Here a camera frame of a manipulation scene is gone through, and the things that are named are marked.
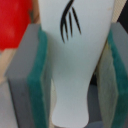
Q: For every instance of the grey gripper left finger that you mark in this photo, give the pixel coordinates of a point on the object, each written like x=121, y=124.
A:
x=25, y=92

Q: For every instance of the round wooden plate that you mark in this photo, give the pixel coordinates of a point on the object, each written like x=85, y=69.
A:
x=7, y=55

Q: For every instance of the red toy tomato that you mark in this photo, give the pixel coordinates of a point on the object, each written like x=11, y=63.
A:
x=15, y=15

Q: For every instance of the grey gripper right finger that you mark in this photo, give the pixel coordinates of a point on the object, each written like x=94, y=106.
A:
x=112, y=77

